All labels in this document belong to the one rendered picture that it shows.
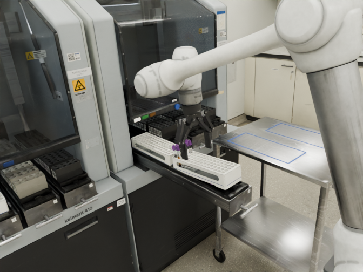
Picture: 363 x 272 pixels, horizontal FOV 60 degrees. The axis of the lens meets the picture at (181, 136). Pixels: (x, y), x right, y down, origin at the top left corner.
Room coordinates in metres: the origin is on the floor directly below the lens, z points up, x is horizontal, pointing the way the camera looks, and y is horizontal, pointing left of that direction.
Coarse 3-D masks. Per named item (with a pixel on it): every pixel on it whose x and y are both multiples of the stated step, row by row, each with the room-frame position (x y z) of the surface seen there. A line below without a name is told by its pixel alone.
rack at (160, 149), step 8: (136, 136) 1.45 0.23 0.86; (144, 136) 1.44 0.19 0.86; (152, 136) 1.44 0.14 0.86; (136, 144) 1.43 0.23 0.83; (144, 144) 1.34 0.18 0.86; (152, 144) 1.34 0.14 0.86; (160, 144) 1.33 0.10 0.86; (168, 144) 1.33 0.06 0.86; (144, 152) 1.35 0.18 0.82; (152, 152) 1.36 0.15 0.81; (160, 152) 1.25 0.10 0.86; (168, 152) 1.24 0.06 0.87; (160, 160) 1.25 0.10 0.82; (168, 160) 1.21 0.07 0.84
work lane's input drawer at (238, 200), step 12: (144, 156) 1.34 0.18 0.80; (156, 168) 1.25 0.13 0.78; (168, 168) 1.20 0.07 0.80; (180, 180) 1.13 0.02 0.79; (192, 180) 1.09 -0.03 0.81; (192, 192) 1.07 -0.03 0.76; (204, 192) 1.02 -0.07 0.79; (216, 192) 0.99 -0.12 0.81; (228, 192) 0.97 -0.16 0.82; (240, 192) 0.98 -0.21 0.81; (216, 204) 0.98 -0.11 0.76; (228, 204) 0.93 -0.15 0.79; (240, 204) 0.97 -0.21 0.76; (240, 216) 0.91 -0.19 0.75
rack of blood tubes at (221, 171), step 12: (192, 156) 1.17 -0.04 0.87; (204, 156) 1.17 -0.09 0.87; (180, 168) 1.15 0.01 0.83; (192, 168) 1.13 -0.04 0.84; (204, 168) 1.04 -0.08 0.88; (216, 168) 1.03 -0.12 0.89; (228, 168) 1.02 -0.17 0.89; (240, 168) 1.03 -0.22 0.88; (204, 180) 1.04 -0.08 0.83; (216, 180) 1.00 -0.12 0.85; (228, 180) 0.98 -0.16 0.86; (240, 180) 1.02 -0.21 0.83
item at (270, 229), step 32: (256, 128) 1.54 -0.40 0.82; (288, 128) 1.51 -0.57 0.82; (288, 160) 1.17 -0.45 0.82; (320, 160) 1.15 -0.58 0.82; (320, 192) 0.99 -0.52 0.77; (224, 224) 1.44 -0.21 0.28; (256, 224) 1.42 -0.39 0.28; (288, 224) 1.40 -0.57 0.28; (320, 224) 0.98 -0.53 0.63; (224, 256) 1.41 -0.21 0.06; (288, 256) 1.16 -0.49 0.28; (320, 256) 1.15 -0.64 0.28
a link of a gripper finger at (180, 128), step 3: (183, 120) 1.10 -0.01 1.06; (183, 123) 1.10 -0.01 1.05; (180, 126) 1.10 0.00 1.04; (183, 126) 1.10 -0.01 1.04; (177, 129) 1.11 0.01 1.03; (180, 129) 1.09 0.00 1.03; (183, 129) 1.10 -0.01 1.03; (177, 132) 1.10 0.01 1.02; (180, 132) 1.09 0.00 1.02; (177, 135) 1.09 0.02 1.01; (180, 135) 1.08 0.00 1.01; (177, 138) 1.09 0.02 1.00; (180, 138) 1.08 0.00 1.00; (174, 141) 1.09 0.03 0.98; (180, 141) 1.08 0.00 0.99
